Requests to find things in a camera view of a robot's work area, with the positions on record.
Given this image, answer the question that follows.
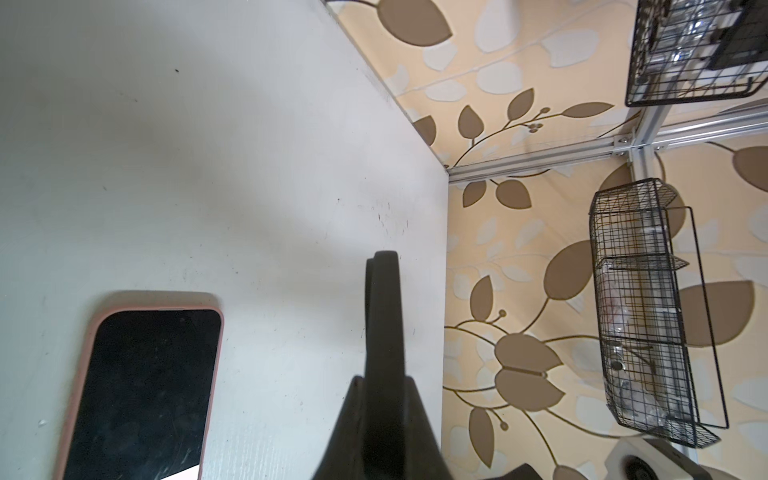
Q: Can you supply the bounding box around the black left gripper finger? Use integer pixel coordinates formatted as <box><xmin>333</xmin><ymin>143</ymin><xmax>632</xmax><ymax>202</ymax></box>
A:
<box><xmin>314</xmin><ymin>251</ymin><xmax>451</xmax><ymax>479</ymax></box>

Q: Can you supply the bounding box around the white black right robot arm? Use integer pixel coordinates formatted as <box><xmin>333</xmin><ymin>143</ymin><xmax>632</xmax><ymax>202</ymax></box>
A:
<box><xmin>604</xmin><ymin>437</ymin><xmax>737</xmax><ymax>480</ymax></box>

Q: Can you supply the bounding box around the middle phone in pink case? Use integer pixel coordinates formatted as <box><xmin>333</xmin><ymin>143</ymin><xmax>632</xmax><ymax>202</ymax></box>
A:
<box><xmin>52</xmin><ymin>290</ymin><xmax>225</xmax><ymax>479</ymax></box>

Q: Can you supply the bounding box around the black socket set holder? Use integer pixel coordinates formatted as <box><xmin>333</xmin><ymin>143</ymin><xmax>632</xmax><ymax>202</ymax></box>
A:
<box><xmin>653</xmin><ymin>0</ymin><xmax>768</xmax><ymax>72</ymax></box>

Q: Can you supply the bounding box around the black wire basket right wall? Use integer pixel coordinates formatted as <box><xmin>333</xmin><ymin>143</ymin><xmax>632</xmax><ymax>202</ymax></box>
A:
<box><xmin>589</xmin><ymin>178</ymin><xmax>730</xmax><ymax>449</ymax></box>

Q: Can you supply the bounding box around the black wire basket wall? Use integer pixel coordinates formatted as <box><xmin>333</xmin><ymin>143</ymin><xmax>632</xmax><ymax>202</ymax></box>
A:
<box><xmin>589</xmin><ymin>178</ymin><xmax>730</xmax><ymax>449</ymax></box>
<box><xmin>625</xmin><ymin>0</ymin><xmax>767</xmax><ymax>107</ymax></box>

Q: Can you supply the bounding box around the black wire basket back wall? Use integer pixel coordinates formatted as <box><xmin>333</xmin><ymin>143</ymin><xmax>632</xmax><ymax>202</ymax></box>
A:
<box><xmin>625</xmin><ymin>0</ymin><xmax>767</xmax><ymax>107</ymax></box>

